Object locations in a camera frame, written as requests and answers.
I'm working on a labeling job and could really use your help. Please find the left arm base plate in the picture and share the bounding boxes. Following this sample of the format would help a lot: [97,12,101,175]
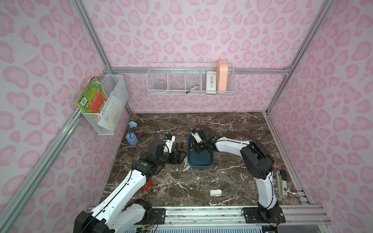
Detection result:
[136,208,166,225]

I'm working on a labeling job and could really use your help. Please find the teal plastic storage box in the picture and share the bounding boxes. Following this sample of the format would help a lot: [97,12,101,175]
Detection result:
[187,135,214,170]

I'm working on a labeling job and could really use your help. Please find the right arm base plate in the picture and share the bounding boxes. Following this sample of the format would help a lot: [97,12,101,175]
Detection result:
[241,206,287,225]

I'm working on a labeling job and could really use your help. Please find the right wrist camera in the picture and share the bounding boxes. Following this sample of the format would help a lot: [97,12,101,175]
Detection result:
[191,129,204,144]

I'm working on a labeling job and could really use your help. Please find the pink box in basket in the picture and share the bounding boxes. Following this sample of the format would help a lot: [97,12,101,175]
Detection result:
[217,60,228,93]

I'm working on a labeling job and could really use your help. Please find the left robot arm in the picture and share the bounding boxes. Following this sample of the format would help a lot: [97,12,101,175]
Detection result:
[73,135,187,233]

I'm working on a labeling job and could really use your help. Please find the white wire wall basket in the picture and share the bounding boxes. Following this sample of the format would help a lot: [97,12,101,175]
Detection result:
[146,62,237,95]

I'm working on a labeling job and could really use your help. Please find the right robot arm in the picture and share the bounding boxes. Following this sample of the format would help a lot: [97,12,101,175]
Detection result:
[191,127,280,222]

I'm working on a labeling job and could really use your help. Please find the white papers in basket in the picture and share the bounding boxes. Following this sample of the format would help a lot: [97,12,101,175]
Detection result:
[98,94,125,132]

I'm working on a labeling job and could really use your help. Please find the white card in basket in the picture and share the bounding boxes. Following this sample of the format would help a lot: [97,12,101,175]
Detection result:
[206,71,217,95]

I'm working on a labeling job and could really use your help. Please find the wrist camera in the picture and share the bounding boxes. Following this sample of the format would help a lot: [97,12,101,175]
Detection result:
[191,129,204,144]
[164,134,175,153]

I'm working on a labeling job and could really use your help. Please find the red pencil cup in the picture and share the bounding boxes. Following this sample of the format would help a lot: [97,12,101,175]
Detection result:
[140,178,153,192]

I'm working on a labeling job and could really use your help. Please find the small white eraser block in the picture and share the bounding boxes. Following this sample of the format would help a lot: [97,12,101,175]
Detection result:
[209,189,222,197]

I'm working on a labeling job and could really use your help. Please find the black marker in basket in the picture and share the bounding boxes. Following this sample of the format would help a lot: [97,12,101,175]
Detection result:
[186,85,200,94]

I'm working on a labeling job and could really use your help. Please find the grey cup in basket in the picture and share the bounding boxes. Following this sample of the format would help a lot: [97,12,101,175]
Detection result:
[155,81,168,90]

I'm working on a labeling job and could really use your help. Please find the grey white stapler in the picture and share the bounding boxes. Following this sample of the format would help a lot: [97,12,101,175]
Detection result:
[276,169,288,199]

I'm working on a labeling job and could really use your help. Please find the green red booklet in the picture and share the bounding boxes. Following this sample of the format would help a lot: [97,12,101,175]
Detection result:
[76,77,108,114]

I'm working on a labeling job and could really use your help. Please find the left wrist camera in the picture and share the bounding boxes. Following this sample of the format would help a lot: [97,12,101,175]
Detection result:
[164,134,175,153]

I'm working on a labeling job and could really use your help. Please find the white mesh side basket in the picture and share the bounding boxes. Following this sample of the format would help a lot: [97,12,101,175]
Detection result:
[76,74,129,136]

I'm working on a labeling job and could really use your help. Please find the blue spray bottle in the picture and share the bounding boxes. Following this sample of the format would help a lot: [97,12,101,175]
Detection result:
[125,121,138,146]

